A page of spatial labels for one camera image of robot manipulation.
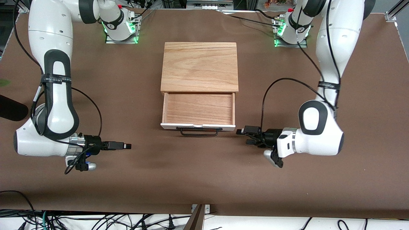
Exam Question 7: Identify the black wire drawer handle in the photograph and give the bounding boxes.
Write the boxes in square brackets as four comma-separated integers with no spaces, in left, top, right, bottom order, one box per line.
[176,127,223,137]

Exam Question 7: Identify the white-fronted wooden drawer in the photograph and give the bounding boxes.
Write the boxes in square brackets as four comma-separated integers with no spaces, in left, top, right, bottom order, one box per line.
[160,92,236,131]

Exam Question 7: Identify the wooden drawer cabinet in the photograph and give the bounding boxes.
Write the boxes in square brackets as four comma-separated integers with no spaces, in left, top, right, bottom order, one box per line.
[161,42,239,94]

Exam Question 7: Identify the black rounded cylinder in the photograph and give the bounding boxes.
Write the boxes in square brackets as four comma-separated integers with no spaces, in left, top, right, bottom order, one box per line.
[0,95,29,122]

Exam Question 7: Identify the dark slanted bar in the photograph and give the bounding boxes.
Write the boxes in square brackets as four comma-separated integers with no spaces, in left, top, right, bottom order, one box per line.
[183,204,205,230]

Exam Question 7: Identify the white multi-port device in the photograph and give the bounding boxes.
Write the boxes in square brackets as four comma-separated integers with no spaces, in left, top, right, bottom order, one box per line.
[186,0,234,10]

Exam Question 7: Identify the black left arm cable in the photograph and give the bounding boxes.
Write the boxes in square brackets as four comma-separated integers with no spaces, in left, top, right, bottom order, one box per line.
[260,0,341,129]

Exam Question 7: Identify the tangled black floor cables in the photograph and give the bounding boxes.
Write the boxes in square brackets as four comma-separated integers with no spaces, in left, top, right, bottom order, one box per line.
[0,209,192,230]

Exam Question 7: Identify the small metal table bracket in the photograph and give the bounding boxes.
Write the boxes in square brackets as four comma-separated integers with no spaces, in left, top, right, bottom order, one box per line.
[191,204,211,214]

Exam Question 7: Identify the black looped floor cable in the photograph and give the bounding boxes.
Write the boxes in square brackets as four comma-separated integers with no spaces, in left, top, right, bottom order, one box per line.
[0,190,37,230]

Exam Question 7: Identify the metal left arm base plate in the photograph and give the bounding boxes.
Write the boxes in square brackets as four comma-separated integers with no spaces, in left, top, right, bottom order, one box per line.
[274,16,308,48]

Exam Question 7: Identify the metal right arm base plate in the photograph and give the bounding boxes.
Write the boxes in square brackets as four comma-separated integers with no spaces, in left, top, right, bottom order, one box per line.
[105,14,140,44]

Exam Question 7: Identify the long black table cable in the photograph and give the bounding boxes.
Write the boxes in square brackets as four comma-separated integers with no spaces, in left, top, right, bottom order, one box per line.
[220,11,282,28]

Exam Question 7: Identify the short black table cable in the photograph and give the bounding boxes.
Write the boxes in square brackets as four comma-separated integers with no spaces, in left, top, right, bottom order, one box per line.
[255,9,277,19]

